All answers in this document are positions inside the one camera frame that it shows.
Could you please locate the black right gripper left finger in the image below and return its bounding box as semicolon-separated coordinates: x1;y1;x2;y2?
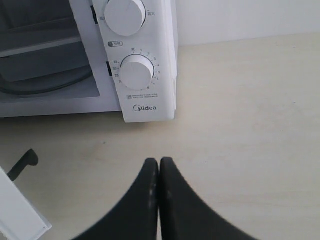
75;158;159;240

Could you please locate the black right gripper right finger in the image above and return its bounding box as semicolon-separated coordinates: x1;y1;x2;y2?
159;157;254;240

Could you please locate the white microwave door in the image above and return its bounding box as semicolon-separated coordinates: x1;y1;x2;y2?
0;149;52;240

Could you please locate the glass microwave turntable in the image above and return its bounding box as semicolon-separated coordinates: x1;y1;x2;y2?
0;66;93;96

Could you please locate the white microwave oven body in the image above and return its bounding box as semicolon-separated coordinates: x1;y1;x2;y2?
0;0;179;123

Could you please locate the white lower timer knob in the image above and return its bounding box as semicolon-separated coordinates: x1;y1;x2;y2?
119;54;155;91

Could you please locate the white upper power knob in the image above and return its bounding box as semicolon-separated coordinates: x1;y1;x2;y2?
104;0;146;37

